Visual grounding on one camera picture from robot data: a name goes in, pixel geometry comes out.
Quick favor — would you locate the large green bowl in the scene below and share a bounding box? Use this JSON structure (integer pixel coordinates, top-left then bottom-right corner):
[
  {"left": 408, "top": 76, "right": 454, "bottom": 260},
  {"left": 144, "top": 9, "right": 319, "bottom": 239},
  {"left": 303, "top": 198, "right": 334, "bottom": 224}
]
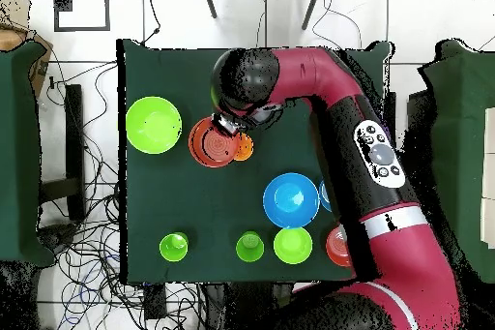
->
[{"left": 125, "top": 96, "right": 183, "bottom": 156}]

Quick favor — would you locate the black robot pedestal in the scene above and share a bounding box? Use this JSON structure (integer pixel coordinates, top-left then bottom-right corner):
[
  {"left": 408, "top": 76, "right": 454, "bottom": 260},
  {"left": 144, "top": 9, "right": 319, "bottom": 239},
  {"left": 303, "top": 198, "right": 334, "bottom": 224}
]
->
[{"left": 200, "top": 282, "right": 297, "bottom": 330}]

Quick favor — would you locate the orange-yellow stepped cup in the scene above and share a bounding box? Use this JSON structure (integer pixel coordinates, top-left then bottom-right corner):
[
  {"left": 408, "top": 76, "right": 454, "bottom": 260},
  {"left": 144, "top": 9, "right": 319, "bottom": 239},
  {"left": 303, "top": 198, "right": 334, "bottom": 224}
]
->
[{"left": 232, "top": 133, "right": 255, "bottom": 163}]

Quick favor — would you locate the brown cardboard box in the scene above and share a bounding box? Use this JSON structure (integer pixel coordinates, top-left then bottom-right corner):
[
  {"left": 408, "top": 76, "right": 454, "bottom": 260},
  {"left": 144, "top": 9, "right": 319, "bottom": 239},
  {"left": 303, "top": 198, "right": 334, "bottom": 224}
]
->
[{"left": 0, "top": 26, "right": 54, "bottom": 96}]

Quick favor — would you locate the black floor stand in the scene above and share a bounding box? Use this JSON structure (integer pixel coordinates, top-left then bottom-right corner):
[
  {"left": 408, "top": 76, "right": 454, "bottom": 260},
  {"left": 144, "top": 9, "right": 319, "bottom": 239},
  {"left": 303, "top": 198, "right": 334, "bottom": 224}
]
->
[{"left": 38, "top": 83, "right": 87, "bottom": 223}]

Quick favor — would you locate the black box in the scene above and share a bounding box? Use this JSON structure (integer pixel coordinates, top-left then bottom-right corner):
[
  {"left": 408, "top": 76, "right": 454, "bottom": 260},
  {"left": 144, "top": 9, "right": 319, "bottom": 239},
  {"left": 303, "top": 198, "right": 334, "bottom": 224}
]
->
[{"left": 403, "top": 89, "right": 436, "bottom": 168}]

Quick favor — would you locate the green cloth side table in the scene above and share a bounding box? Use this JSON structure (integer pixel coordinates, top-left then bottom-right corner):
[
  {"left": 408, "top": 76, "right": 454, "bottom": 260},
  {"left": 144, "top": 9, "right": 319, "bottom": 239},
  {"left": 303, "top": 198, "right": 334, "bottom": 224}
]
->
[
  {"left": 417, "top": 39, "right": 495, "bottom": 292},
  {"left": 0, "top": 41, "right": 56, "bottom": 268}
]

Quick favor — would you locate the large blue bowl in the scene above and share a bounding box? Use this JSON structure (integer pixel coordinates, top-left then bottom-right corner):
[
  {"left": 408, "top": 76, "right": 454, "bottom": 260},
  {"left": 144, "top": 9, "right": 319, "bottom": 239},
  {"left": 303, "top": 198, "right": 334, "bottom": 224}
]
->
[{"left": 262, "top": 171, "right": 321, "bottom": 229}]

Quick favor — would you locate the black tripod leg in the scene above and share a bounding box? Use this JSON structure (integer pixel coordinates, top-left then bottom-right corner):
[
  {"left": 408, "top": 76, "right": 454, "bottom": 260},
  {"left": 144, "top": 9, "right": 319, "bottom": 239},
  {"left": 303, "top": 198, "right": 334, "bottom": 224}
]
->
[
  {"left": 200, "top": 0, "right": 218, "bottom": 20},
  {"left": 301, "top": 0, "right": 326, "bottom": 32}
]

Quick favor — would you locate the green stepped cup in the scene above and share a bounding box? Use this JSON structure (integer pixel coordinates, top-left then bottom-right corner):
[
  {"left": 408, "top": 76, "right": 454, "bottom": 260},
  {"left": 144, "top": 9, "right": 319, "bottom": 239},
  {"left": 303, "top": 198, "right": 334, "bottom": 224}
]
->
[{"left": 159, "top": 231, "right": 189, "bottom": 263}]

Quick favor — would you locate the orange bowl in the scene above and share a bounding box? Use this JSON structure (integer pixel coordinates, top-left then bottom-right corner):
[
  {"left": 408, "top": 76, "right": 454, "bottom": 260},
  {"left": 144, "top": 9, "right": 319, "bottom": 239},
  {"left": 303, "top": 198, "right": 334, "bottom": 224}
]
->
[
  {"left": 325, "top": 225, "right": 354, "bottom": 268},
  {"left": 188, "top": 115, "right": 242, "bottom": 169}
]

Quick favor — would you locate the small blue bowl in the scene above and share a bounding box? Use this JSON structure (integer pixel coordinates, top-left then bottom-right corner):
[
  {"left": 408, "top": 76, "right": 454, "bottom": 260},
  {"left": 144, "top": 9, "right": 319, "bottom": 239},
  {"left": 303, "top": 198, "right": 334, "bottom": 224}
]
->
[{"left": 318, "top": 180, "right": 334, "bottom": 213}]

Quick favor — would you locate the grey stand base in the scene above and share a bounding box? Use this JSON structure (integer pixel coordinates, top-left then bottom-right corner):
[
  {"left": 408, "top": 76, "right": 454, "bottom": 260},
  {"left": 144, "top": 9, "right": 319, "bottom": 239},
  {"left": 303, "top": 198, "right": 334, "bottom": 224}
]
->
[{"left": 36, "top": 223, "right": 78, "bottom": 255}]

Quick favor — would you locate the dark green tablecloth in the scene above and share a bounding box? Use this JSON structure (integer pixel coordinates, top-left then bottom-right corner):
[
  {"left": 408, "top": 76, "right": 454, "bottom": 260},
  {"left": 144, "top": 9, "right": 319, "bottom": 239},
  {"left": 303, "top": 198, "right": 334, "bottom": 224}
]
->
[{"left": 116, "top": 38, "right": 393, "bottom": 285}]

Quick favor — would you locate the small light green bowl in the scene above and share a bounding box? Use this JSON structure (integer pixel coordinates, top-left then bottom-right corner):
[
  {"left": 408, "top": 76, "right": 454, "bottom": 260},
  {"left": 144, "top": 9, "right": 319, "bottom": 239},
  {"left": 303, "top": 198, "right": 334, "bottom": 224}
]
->
[{"left": 273, "top": 226, "right": 313, "bottom": 266}]

